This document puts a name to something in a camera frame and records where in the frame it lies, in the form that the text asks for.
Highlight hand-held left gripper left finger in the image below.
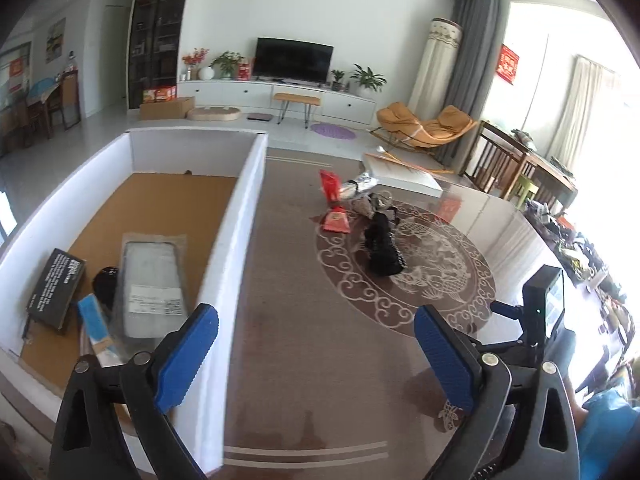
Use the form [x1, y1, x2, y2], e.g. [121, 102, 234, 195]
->
[50, 302, 220, 480]

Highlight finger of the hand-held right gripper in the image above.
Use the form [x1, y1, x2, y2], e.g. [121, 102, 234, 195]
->
[490, 301, 526, 321]

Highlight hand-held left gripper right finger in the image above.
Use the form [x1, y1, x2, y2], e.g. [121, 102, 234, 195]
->
[413, 304, 581, 480]

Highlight clear plastic bag grey item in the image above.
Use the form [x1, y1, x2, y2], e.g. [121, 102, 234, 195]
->
[111, 232, 190, 343]

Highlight long blue and white box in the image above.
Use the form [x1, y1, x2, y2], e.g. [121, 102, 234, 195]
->
[77, 294, 126, 368]

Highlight large white cardboard box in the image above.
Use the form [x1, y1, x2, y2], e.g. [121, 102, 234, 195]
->
[0, 129, 269, 473]

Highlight black box with white print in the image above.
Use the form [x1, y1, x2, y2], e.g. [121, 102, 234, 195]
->
[26, 248, 87, 335]

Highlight person's right forearm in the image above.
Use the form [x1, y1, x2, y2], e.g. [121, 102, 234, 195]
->
[564, 375, 590, 431]

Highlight pile of assorted small clutter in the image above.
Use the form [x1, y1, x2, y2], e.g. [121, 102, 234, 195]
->
[525, 200, 636, 346]

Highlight black round object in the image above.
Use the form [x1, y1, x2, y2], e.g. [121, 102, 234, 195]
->
[92, 266, 121, 306]

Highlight green stool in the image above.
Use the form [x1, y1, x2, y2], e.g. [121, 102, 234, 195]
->
[515, 174, 541, 206]

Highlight black cloth bundle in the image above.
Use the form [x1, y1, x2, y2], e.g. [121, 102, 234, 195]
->
[363, 212, 406, 277]

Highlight wooden side table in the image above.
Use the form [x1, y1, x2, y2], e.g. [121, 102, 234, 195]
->
[500, 127, 578, 211]

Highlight wooden slatted chair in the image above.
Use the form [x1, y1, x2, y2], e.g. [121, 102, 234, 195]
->
[460, 120, 538, 196]

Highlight flat white box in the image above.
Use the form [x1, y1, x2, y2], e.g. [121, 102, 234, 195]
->
[362, 152, 444, 198]

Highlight crumpled grey foil packets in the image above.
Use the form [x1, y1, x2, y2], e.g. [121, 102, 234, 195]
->
[350, 192, 396, 218]

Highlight flat red and yellow packet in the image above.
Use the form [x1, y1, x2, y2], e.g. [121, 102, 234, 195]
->
[322, 205, 351, 233]

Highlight silver foil packet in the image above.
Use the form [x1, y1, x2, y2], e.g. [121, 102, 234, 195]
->
[340, 171, 378, 198]

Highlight orange rocking chair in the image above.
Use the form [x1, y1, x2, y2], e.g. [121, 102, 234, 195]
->
[370, 101, 479, 156]

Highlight white curtain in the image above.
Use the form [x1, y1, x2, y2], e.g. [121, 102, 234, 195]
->
[547, 55, 618, 161]

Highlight red snack packet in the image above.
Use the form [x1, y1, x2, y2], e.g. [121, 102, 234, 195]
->
[319, 170, 343, 206]

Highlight grey curtain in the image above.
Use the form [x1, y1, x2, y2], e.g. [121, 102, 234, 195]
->
[442, 0, 501, 166]

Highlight beige round cushion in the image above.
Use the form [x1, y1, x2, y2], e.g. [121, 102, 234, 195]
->
[187, 105, 242, 122]

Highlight red window poster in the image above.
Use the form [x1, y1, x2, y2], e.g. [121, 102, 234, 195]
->
[496, 44, 521, 83]

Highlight brown cardboard box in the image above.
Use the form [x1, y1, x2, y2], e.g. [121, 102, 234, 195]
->
[139, 96, 196, 121]

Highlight purple round mat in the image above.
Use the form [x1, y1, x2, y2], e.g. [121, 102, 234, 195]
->
[311, 122, 357, 140]

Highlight standing air conditioner with cover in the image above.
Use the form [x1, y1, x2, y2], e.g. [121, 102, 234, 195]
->
[409, 18, 464, 111]

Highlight orange boxes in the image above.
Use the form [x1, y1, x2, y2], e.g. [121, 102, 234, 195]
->
[143, 85, 178, 103]

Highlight white television cabinet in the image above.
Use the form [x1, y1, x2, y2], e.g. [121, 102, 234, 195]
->
[178, 79, 377, 126]

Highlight broad-leaf potted plant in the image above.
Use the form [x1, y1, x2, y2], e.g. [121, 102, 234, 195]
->
[350, 64, 387, 96]

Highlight wooden bench with metal legs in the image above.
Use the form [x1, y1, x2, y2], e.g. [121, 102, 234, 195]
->
[273, 92, 321, 126]

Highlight bushy green potted plant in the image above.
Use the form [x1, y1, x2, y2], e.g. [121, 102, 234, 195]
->
[210, 51, 246, 80]

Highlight red flowers in vase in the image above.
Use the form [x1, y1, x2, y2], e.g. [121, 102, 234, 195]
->
[181, 48, 210, 81]

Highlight table with blue cloth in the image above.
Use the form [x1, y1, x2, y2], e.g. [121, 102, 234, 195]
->
[25, 76, 56, 108]

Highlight black television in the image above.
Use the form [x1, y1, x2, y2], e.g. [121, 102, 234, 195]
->
[254, 37, 335, 83]

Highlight dark tall bookshelf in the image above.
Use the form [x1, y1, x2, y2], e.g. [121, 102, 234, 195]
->
[125, 0, 196, 110]

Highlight framed wall picture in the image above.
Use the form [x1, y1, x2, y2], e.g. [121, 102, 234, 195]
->
[46, 17, 67, 63]

